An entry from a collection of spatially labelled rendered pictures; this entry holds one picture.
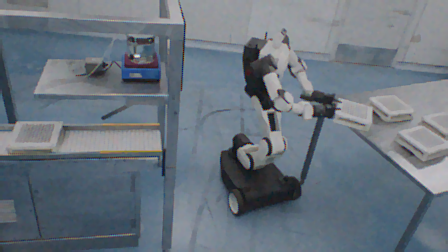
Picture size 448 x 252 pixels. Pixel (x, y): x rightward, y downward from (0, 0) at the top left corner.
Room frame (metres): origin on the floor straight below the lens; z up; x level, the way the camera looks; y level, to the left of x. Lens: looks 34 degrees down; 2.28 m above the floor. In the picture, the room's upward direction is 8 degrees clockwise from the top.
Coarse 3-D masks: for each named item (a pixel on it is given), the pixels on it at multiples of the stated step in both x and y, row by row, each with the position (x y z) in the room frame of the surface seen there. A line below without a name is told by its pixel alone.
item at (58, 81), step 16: (48, 64) 1.85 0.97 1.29; (64, 64) 1.87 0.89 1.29; (80, 64) 1.90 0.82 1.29; (112, 64) 1.95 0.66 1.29; (160, 64) 2.04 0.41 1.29; (48, 80) 1.68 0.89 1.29; (64, 80) 1.71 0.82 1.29; (80, 80) 1.73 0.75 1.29; (96, 80) 1.75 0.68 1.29; (112, 80) 1.77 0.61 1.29; (128, 80) 1.80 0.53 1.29; (144, 80) 1.82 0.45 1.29; (160, 80) 1.84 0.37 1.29; (48, 96) 1.56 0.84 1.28; (64, 96) 1.58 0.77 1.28; (80, 96) 1.60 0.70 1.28; (96, 96) 1.61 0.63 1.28; (112, 96) 1.63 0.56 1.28; (128, 96) 1.65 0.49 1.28; (144, 96) 1.67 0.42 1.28; (160, 96) 1.69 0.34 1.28
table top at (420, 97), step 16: (336, 96) 2.77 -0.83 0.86; (352, 96) 2.80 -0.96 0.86; (368, 96) 2.84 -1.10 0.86; (400, 96) 2.92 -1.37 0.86; (416, 96) 2.96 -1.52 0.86; (432, 96) 3.00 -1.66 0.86; (416, 112) 2.68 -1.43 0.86; (432, 112) 2.72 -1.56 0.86; (352, 128) 2.35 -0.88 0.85; (384, 128) 2.38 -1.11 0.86; (400, 128) 2.41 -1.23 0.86; (384, 144) 2.18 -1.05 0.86; (400, 160) 2.02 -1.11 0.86; (416, 160) 2.05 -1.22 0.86; (432, 160) 2.07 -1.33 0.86; (416, 176) 1.88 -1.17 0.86; (432, 176) 1.90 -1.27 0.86; (432, 192) 1.76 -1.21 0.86
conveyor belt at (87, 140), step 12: (0, 132) 1.77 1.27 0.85; (72, 132) 1.87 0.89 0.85; (84, 132) 1.88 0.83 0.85; (96, 132) 1.90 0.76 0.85; (108, 132) 1.91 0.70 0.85; (120, 132) 1.93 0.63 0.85; (132, 132) 1.95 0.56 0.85; (144, 132) 1.96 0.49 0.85; (156, 132) 1.98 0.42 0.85; (0, 144) 1.67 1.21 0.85; (72, 144) 1.75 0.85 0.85; (84, 144) 1.77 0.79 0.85; (96, 144) 1.78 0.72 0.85; (108, 144) 1.80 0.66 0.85; (120, 144) 1.81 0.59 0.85; (132, 144) 1.83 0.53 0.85; (144, 144) 1.85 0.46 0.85; (156, 144) 1.86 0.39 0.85
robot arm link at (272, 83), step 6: (264, 78) 2.31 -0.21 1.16; (270, 78) 2.28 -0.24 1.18; (276, 78) 2.30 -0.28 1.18; (270, 84) 2.26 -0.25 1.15; (276, 84) 2.25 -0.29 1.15; (270, 90) 2.23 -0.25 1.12; (276, 90) 2.22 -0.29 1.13; (282, 90) 2.23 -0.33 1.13; (270, 96) 2.22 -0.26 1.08; (276, 96) 2.20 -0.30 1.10; (282, 96) 2.18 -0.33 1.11; (288, 96) 2.21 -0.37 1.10; (270, 102) 2.21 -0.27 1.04; (288, 102) 2.18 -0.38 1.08
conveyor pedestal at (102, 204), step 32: (0, 192) 1.58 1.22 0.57; (32, 192) 1.62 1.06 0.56; (64, 192) 1.66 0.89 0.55; (96, 192) 1.71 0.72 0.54; (128, 192) 1.76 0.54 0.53; (0, 224) 1.57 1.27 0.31; (32, 224) 1.61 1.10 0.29; (64, 224) 1.66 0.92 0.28; (96, 224) 1.70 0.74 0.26; (128, 224) 1.76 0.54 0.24
